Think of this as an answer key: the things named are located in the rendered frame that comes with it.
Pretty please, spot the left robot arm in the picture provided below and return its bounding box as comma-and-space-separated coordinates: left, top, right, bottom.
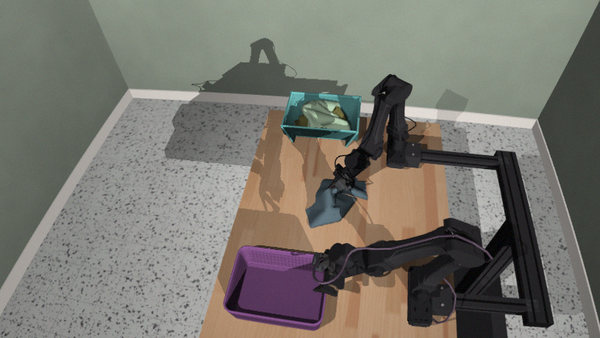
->
328, 217, 485, 324

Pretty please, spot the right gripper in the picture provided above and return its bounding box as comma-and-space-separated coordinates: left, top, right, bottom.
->
328, 163, 360, 190

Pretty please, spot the teal open-top tub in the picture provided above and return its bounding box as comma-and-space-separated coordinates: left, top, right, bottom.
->
281, 91, 362, 147

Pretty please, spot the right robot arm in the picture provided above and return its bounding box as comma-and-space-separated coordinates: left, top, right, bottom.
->
344, 74, 413, 172

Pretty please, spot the purple plastic basket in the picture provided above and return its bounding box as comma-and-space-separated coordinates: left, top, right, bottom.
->
224, 245, 326, 331

